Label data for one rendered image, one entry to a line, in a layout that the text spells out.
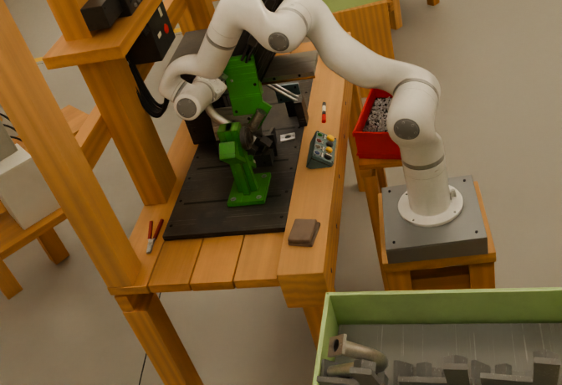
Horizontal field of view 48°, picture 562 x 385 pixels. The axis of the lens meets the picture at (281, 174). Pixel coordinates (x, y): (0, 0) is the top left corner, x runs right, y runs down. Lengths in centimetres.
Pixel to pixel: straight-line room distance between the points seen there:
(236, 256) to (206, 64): 60
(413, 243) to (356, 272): 122
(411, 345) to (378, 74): 70
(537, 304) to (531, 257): 137
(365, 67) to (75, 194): 86
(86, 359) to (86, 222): 140
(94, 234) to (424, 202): 96
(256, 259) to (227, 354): 102
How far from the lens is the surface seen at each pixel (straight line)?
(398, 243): 186
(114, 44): 189
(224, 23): 172
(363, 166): 234
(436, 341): 171
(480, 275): 197
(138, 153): 219
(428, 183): 183
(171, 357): 231
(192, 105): 190
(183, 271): 202
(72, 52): 195
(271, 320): 296
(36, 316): 357
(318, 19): 170
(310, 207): 204
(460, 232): 186
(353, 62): 166
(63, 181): 182
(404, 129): 164
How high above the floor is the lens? 222
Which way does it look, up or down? 36 degrees down
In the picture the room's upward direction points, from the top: 16 degrees counter-clockwise
